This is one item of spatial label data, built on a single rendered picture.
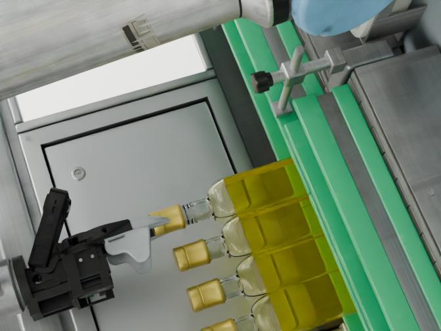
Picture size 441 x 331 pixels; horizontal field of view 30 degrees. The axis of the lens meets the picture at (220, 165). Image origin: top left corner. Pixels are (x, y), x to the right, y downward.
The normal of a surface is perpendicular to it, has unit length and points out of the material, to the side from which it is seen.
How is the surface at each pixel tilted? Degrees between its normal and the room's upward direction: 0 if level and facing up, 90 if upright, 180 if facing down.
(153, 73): 90
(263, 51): 90
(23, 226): 90
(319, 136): 90
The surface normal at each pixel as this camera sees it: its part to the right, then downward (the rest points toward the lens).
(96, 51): 0.31, 0.75
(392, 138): 0.07, -0.38
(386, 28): 0.34, 0.88
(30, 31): 0.14, 0.21
